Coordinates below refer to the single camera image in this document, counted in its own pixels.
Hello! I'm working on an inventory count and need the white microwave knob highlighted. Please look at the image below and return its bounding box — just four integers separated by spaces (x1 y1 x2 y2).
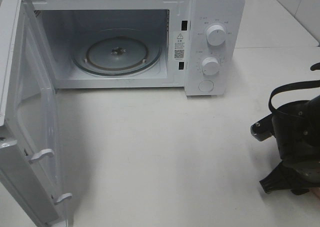
205 23 227 47
201 57 221 76

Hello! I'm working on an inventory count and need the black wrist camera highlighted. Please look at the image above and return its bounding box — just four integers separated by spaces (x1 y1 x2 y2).
250 114 274 142

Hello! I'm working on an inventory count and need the black cable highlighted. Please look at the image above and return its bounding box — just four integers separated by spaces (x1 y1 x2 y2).
267 63 320 119

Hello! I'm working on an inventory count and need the white microwave oven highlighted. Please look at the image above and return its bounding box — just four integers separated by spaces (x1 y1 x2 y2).
31 0 245 96

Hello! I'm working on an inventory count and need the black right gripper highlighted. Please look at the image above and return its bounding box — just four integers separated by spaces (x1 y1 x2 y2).
259 156 320 195

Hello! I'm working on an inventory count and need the round white door button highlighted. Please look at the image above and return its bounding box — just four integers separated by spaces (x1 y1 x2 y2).
198 80 214 93

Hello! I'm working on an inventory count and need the glass microwave turntable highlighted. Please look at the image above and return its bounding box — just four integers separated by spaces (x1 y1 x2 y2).
72 28 166 77

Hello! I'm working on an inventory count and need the pink plate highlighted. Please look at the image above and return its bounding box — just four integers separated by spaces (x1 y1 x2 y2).
309 187 320 198

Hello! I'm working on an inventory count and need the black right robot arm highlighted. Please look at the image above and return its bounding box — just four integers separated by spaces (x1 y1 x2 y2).
250 97 320 195

